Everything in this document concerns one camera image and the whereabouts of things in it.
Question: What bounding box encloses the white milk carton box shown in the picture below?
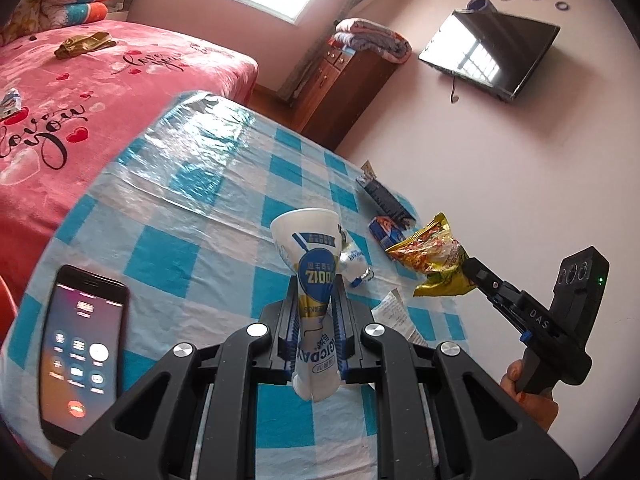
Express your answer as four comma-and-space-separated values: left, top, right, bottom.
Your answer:
372, 288, 428, 348

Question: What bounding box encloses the crushed white bottle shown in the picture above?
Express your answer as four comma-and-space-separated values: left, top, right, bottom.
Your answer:
340, 240, 374, 287

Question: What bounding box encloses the yellow chip bag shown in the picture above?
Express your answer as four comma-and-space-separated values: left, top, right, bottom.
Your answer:
385, 212, 475, 297

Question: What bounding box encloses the white yogurt bottle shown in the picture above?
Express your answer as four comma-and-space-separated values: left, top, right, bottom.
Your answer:
270, 208, 342, 402

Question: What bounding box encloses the small blue white carton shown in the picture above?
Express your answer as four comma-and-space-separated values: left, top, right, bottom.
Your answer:
368, 216, 406, 252

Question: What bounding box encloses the dark blue carton box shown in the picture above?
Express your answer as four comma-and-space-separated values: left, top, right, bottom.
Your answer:
356, 174, 416, 231

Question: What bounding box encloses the orange plastic trash bucket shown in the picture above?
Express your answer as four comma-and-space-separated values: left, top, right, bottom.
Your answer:
0, 278, 17, 342

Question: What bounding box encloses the person right hand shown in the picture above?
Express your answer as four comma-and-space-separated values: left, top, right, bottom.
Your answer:
500, 360, 559, 431

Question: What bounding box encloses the blue checkered tablecloth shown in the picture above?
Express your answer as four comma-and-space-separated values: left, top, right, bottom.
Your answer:
1, 91, 466, 465

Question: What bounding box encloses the black smartphone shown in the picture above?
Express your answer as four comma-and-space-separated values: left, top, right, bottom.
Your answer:
38, 264, 129, 448

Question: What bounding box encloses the brown wooden cabinet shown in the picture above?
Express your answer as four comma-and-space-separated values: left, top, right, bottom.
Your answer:
291, 44, 397, 151

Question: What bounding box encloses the folded blanket on cabinet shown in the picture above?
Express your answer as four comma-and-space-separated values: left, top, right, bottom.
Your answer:
332, 18, 412, 64

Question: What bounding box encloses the pink bed with bedspread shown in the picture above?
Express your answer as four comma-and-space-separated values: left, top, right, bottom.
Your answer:
1, 20, 259, 301

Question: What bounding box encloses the grey curtain right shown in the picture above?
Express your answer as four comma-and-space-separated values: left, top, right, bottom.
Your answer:
276, 0, 364, 102

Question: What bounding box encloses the small wrapper on bed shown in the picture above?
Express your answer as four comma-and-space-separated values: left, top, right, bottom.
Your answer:
0, 88, 22, 122

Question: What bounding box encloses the olive cloth on bed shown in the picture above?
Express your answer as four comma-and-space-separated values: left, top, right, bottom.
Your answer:
54, 30, 117, 60

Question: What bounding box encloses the rolled colourful quilt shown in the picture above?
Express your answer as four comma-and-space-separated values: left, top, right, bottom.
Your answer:
1, 0, 108, 44

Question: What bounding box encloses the wall mounted television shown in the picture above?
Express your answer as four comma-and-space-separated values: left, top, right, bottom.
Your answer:
419, 11, 561, 102

